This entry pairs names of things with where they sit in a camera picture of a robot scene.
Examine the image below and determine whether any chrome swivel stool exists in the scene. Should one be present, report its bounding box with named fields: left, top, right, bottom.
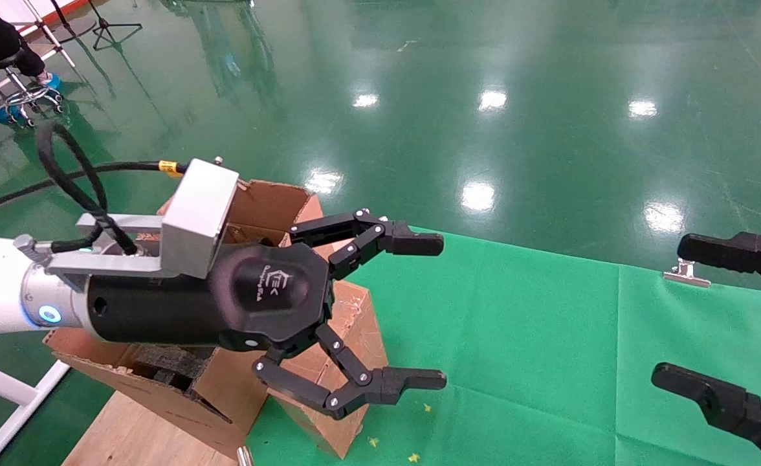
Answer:
left=0, top=55, right=65, bottom=128

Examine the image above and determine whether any black foam block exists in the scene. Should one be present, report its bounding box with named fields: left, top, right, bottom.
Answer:
left=131, top=346, right=216, bottom=392

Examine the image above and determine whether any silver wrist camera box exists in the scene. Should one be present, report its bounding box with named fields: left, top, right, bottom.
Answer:
left=47, top=157, right=240, bottom=280

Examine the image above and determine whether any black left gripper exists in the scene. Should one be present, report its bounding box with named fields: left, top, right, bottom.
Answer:
left=85, top=208, right=447, bottom=420

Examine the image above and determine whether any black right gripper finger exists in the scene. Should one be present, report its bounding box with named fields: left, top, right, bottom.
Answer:
left=651, top=362, right=761, bottom=466
left=677, top=231, right=761, bottom=297

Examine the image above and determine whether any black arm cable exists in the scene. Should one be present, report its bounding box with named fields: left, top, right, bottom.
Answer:
left=0, top=122, right=190, bottom=254

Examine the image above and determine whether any large open cardboard carton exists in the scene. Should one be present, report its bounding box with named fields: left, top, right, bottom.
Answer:
left=43, top=180, right=339, bottom=460

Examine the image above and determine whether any black tripod stand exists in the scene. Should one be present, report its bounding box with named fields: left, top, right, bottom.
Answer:
left=86, top=0, right=143, bottom=51

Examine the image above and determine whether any green cloth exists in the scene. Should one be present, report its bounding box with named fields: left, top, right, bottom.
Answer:
left=245, top=227, right=761, bottom=466

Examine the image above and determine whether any brown cardboard piece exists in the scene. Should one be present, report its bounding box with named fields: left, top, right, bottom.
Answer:
left=267, top=280, right=389, bottom=460

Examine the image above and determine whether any black pole stand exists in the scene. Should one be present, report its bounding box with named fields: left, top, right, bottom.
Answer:
left=49, top=0, right=98, bottom=45

